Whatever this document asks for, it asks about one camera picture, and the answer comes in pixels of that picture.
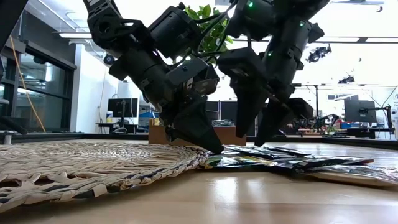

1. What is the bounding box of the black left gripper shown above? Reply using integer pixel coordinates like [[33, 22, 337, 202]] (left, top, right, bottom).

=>
[[108, 48, 224, 154]]

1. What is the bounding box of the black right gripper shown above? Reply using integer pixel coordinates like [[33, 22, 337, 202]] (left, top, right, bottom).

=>
[[231, 18, 326, 147]]

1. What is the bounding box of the brown wooden three-compartment box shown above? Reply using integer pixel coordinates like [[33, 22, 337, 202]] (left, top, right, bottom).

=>
[[148, 118, 247, 146]]

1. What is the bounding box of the black computer monitor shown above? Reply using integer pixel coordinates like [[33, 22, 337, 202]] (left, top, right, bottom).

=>
[[344, 98, 377, 124], [107, 98, 139, 118]]

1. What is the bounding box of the green potted plant black pot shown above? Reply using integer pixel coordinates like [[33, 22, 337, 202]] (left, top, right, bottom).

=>
[[185, 4, 234, 66]]

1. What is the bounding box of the round woven straw placemat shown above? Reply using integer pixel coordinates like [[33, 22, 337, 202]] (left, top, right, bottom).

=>
[[0, 142, 210, 215]]

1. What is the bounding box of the ceiling light strip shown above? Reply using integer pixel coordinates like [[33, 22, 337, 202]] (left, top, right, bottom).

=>
[[58, 32, 93, 40]]

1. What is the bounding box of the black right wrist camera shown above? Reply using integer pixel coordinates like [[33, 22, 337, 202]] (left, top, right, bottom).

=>
[[216, 46, 268, 83]]

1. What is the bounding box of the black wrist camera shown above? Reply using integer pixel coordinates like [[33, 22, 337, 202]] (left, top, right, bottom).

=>
[[167, 57, 221, 96], [216, 46, 268, 83]]

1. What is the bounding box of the black background station frame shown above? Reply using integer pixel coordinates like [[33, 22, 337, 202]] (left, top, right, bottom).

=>
[[292, 82, 320, 119]]

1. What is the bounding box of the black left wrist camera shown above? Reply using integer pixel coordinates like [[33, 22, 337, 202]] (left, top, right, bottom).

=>
[[167, 57, 221, 96]]

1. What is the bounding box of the black ceiling camera rig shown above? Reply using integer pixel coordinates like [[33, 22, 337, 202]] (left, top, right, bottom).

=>
[[305, 44, 333, 64], [338, 74, 356, 85]]

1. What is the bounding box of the dome security camera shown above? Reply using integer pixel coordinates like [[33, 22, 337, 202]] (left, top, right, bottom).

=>
[[103, 52, 116, 66]]

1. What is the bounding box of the black aluminium table frame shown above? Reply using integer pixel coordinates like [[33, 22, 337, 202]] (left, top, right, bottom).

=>
[[0, 132, 398, 151]]

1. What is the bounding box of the yellow hanging cable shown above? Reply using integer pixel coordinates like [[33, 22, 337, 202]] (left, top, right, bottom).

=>
[[9, 35, 47, 133]]

